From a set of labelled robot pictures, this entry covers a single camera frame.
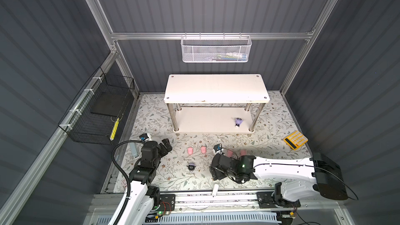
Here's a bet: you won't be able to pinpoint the yellow calculator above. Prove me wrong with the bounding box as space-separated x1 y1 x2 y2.
283 131 308 150

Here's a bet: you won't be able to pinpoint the white two-tier shelf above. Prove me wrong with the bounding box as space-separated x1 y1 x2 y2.
164 74 270 134

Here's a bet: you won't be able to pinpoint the markers in white basket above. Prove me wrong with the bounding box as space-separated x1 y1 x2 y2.
208 53 248 62

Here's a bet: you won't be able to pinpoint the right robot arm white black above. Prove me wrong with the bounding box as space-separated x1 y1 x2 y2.
209 152 349 208

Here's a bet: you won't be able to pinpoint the dark purple toy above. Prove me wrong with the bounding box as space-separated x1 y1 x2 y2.
187 163 196 171

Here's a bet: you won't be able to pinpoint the black wire basket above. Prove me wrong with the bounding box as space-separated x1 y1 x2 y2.
58 69 135 145

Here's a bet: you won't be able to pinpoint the light purple toy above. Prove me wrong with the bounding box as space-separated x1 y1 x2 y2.
235 118 243 127

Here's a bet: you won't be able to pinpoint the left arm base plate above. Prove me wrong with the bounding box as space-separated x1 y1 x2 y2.
149 194 176 216

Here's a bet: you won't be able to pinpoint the white cylinder on rail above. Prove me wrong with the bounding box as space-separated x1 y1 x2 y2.
211 184 219 197

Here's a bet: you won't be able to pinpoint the white wire mesh basket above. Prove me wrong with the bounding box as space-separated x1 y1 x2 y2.
180 35 252 63

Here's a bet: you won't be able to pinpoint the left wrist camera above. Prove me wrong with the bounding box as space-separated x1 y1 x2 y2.
139 133 152 142

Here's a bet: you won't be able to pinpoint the yellow marker in basket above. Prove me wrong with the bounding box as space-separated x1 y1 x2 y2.
109 118 120 141

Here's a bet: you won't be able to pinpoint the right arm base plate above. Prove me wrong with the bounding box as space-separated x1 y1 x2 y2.
256 191 301 208

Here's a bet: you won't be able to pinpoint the white ventilated cover strip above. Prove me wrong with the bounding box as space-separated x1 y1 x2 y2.
96 211 279 225

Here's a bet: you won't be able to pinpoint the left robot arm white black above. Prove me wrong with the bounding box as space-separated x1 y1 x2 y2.
109 139 172 225

